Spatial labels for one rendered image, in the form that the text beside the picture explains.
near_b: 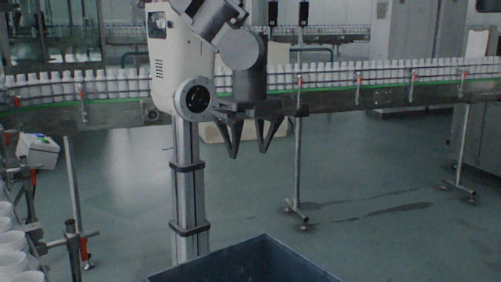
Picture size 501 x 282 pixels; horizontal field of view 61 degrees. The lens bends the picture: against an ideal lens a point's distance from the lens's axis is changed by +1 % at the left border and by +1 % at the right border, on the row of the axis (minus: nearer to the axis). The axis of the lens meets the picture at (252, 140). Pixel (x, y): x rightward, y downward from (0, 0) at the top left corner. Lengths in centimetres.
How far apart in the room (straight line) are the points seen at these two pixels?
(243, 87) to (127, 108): 198
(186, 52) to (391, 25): 538
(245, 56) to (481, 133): 388
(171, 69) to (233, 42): 81
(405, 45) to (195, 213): 552
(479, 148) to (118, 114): 321
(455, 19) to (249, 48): 677
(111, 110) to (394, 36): 483
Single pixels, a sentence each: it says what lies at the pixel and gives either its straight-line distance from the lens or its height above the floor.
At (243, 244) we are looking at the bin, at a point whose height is 94.
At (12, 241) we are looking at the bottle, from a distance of 67.
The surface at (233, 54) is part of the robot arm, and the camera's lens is 60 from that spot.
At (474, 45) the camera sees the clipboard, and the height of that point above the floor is 122.
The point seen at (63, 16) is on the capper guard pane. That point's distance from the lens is 630.
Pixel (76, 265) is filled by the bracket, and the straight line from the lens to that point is 82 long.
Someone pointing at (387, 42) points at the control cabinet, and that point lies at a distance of 659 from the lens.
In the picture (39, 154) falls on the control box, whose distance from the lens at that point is 129.
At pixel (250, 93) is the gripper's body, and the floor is 133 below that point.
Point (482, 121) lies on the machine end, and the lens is 435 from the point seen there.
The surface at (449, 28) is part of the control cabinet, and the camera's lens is 725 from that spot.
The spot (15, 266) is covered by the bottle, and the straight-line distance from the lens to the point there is 58.
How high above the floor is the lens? 144
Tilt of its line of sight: 16 degrees down
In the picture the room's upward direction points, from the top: straight up
